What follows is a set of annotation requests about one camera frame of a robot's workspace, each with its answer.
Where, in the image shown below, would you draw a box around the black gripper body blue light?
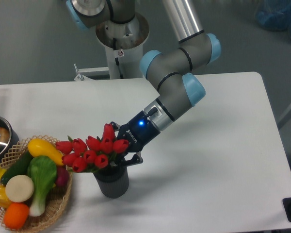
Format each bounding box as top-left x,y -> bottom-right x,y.
117,111 -> 161,153

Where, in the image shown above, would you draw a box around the red tulip bouquet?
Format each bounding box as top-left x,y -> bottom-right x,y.
55,123 -> 129,173

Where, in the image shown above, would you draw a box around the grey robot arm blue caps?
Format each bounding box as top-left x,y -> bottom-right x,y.
66,0 -> 221,166

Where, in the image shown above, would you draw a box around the dark grey ribbed vase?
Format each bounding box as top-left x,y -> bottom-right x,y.
94,166 -> 129,199

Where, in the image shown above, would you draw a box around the woven wicker basket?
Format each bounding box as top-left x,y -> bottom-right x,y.
0,135 -> 72,233

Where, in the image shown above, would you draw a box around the green bok choy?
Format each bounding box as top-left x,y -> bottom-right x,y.
28,155 -> 57,217

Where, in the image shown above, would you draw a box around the yellow squash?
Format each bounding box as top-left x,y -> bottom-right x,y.
27,138 -> 64,166

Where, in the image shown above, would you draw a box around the dark green cucumber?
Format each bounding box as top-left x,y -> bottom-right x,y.
0,150 -> 33,185

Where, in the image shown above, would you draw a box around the round cream white vegetable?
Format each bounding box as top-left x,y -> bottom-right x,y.
5,175 -> 34,202

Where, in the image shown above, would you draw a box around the orange fruit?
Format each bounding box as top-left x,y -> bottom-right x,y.
3,202 -> 29,230

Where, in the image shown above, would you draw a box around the yellow bell pepper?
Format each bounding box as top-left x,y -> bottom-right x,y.
0,184 -> 12,209

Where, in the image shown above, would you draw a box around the blue plastic bag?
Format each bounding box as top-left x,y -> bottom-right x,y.
255,0 -> 291,40

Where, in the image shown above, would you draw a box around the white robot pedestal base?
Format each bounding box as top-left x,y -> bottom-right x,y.
73,12 -> 151,82

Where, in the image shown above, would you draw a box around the black cable on pedestal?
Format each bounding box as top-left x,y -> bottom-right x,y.
112,38 -> 124,79

